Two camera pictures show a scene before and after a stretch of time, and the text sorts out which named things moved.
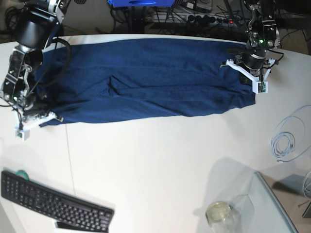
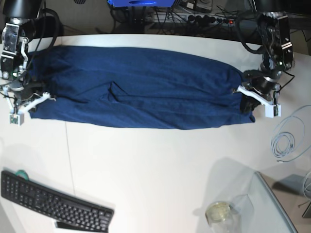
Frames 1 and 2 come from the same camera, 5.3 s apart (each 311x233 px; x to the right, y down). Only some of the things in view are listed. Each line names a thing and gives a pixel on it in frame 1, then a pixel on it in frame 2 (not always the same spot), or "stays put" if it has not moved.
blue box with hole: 142,3 stays put
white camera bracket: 23,125 → 17,118
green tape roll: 23,174 stays put
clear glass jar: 236,217 stays put
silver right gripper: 263,35 → 274,36
